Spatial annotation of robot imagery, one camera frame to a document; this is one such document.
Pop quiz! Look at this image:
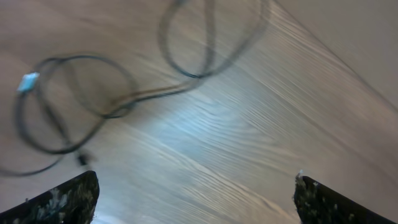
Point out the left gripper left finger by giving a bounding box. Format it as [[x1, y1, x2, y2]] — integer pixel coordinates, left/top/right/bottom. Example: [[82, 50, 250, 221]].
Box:
[[1, 170, 100, 224]]

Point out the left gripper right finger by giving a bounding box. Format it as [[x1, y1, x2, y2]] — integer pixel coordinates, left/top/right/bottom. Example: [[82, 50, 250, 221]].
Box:
[[293, 174, 396, 224]]

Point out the black USB cable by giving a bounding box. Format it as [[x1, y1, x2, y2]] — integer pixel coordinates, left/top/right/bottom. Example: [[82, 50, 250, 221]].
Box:
[[0, 0, 273, 178]]

